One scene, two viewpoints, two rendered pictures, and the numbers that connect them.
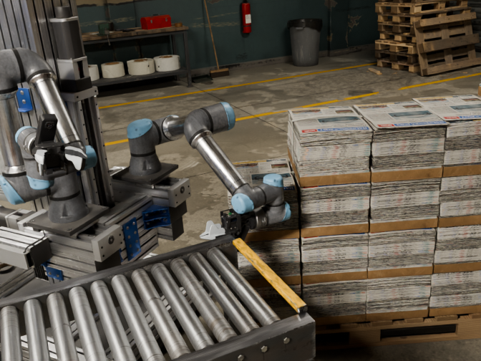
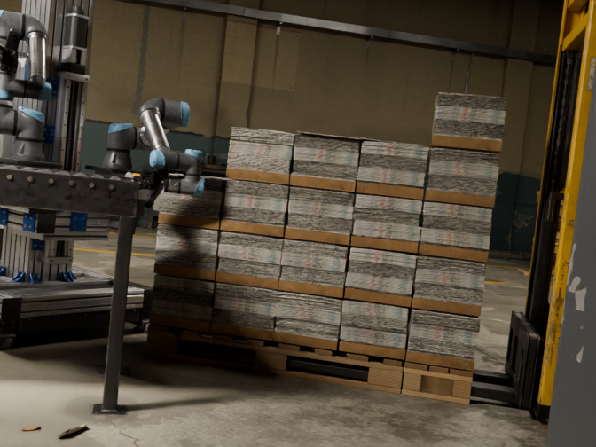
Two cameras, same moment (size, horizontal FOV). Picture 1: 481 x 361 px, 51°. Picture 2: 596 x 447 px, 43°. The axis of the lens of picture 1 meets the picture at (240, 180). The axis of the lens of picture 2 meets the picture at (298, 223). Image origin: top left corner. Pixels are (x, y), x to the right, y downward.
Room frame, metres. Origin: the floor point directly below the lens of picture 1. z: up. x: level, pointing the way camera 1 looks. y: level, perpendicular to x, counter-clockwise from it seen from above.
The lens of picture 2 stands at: (-1.30, -1.19, 0.88)
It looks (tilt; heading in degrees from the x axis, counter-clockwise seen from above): 4 degrees down; 11
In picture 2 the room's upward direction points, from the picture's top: 6 degrees clockwise
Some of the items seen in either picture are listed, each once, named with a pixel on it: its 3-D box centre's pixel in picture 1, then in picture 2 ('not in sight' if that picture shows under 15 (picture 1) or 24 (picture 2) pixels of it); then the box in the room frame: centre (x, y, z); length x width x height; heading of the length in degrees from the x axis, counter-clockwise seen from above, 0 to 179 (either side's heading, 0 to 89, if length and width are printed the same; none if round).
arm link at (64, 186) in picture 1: (59, 175); (28, 123); (1.80, 0.68, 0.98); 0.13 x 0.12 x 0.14; 126
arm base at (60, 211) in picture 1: (66, 203); (27, 149); (1.81, 0.68, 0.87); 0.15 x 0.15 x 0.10
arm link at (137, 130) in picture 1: (142, 135); (121, 136); (2.24, 0.44, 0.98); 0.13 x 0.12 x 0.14; 129
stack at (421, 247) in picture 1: (356, 249); (286, 275); (2.07, -0.52, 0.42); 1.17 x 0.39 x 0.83; 91
